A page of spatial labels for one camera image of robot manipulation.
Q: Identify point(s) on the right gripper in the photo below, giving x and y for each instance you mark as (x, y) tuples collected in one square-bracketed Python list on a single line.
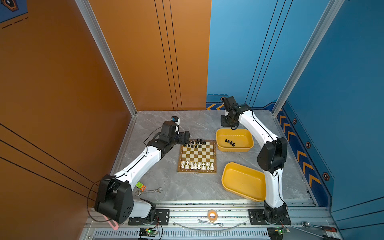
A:
[(222, 121)]

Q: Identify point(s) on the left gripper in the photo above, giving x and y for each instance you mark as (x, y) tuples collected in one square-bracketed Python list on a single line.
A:
[(182, 141)]

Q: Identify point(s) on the yellow tray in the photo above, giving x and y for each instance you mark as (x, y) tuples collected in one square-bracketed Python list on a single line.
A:
[(244, 182), (239, 140)]

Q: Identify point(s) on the wooden chess board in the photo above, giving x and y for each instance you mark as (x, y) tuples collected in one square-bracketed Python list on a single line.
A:
[(200, 157)]

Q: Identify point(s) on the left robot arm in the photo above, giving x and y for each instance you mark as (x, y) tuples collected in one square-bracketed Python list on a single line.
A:
[(115, 193)]

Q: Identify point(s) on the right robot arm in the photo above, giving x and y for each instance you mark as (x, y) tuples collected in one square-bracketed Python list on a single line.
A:
[(271, 159)]

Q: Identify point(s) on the green circuit board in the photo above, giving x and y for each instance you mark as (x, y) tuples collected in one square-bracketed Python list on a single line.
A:
[(148, 233)]

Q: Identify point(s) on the orange green small box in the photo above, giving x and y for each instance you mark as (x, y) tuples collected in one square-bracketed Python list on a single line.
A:
[(141, 186)]

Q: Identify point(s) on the silver wrench on table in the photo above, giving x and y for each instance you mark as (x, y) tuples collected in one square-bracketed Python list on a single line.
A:
[(139, 193)]

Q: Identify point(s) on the orange tape roll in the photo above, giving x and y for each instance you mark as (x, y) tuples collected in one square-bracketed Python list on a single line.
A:
[(212, 216)]

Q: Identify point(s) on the pink tool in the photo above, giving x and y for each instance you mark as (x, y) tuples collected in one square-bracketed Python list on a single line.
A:
[(112, 223)]

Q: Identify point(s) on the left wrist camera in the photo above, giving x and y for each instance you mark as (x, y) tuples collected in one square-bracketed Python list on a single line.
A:
[(177, 121)]

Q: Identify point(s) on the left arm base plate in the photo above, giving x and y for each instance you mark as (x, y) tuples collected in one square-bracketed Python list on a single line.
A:
[(155, 216)]

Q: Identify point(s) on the silver wrench on rail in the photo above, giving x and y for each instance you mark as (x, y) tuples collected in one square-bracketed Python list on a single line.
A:
[(210, 223)]

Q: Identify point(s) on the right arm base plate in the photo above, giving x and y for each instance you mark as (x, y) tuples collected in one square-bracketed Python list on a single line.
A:
[(258, 217)]

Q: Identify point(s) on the aluminium corner post right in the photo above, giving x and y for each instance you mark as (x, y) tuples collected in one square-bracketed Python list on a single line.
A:
[(318, 34)]

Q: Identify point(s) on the aluminium corner post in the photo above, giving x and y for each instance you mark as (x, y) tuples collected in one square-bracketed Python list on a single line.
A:
[(318, 34), (101, 42)]

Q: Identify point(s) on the red handled ratchet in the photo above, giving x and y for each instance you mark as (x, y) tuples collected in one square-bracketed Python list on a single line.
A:
[(324, 228)]

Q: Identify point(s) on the aluminium corner post left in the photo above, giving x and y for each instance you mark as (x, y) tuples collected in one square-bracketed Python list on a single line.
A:
[(101, 42)]

